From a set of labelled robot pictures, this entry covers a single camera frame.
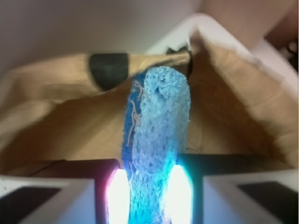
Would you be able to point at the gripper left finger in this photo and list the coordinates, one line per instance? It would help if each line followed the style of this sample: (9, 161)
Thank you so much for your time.
(65, 192)

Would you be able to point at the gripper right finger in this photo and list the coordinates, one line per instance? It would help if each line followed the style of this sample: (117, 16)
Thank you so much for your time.
(233, 189)

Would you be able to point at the blue sponge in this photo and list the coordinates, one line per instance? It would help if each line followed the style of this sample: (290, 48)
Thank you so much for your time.
(154, 133)

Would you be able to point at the brown paper bag bin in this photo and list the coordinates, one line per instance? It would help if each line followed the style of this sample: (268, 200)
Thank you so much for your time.
(53, 109)

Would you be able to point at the white plastic tray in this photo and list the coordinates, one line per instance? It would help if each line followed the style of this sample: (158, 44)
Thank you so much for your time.
(210, 28)

